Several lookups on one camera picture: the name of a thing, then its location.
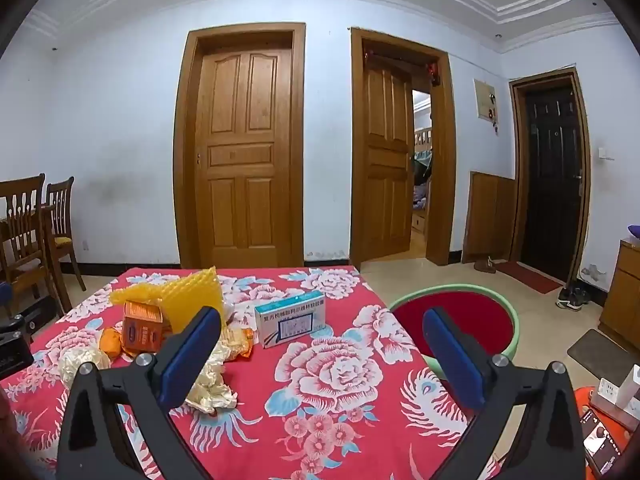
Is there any wooden sideboard cabinet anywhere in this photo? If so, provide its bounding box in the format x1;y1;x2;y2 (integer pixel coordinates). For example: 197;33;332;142
598;239;640;353

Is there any red doormat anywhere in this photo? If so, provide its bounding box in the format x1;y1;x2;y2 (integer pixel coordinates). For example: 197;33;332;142
495;261;563;295

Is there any orange cardboard box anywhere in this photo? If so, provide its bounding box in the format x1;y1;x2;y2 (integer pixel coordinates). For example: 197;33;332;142
121;300;166;353

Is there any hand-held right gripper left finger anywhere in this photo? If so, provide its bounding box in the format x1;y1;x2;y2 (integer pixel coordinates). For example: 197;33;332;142
54;305;223;480

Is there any golden snack wrapper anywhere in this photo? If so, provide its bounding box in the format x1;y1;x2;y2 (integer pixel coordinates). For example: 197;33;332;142
220;327;256;361

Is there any wooden wall cabinet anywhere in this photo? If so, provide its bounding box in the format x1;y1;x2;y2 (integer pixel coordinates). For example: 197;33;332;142
462;171;516;263

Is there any cream paper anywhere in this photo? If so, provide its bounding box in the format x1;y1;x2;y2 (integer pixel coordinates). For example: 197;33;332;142
185;342;238;414
58;346;112;388

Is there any wooden door frame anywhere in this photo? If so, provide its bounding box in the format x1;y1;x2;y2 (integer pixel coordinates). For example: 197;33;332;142
350;27;457;267
174;22;307;270

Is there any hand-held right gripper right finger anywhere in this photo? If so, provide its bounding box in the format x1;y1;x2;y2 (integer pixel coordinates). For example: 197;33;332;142
422;307;587;480

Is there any wooden bunk bed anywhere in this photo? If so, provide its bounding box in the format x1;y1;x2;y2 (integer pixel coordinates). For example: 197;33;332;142
412;127;433;233

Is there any white power strip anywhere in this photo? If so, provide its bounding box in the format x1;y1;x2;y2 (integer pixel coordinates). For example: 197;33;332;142
590;377;640;428

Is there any yellow honeycomb foam sheet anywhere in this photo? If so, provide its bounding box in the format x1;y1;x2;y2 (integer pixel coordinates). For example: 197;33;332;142
109;266;225;333

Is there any doorway pull-up bar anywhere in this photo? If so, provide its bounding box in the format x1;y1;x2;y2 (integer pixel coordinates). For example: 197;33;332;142
365;50;441;89

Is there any orange plastic stool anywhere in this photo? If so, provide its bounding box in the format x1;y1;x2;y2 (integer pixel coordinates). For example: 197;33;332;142
572;386;640;480

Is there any white charger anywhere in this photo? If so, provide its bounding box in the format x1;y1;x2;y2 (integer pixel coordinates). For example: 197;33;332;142
612;365;640;418

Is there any grey floor mat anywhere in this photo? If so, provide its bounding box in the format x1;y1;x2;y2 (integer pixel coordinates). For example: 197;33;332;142
567;329;640;386

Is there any dark entrance door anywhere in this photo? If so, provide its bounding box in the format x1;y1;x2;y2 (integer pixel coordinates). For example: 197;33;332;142
522;87;583;281

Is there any brown entrance door frame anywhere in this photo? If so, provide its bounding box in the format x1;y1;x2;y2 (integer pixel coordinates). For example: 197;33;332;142
509;67;592;286

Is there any beige wall fuse box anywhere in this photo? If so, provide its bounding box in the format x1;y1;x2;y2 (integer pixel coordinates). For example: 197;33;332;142
474;78;498;120

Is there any red floral tablecloth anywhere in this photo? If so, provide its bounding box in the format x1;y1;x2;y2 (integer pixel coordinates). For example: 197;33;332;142
0;266;501;480

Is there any orange plastic bag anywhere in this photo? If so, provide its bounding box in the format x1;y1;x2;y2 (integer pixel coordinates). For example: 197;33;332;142
98;326;126;359

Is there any red basin with green rim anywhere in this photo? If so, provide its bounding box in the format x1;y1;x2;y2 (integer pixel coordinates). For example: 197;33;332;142
389;284;522;381

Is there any black smartphone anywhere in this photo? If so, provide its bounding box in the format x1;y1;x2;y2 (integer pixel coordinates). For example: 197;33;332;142
580;408;626;476

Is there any wooden panel door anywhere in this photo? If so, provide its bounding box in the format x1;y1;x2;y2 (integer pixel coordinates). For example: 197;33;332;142
196;50;295;257
361;54;416;261

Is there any white blue medicine box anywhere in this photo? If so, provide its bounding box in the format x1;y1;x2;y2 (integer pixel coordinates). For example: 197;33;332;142
254;290;328;350

